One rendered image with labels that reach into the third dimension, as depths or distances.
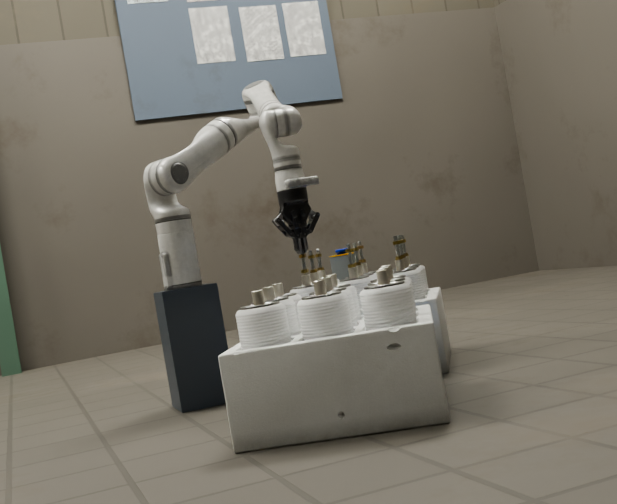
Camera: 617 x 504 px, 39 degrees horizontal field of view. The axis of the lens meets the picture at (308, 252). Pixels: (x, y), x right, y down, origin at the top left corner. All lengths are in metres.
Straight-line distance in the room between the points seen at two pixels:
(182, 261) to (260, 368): 0.68
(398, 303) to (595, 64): 3.33
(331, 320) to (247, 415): 0.23
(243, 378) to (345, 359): 0.19
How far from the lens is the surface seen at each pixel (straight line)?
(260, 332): 1.59
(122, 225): 4.52
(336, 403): 1.56
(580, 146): 4.90
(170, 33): 4.73
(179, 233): 2.18
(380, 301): 1.56
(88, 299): 4.48
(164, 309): 2.15
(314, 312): 1.57
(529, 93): 5.24
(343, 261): 2.53
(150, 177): 2.21
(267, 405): 1.57
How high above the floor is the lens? 0.33
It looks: level
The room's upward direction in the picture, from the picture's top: 10 degrees counter-clockwise
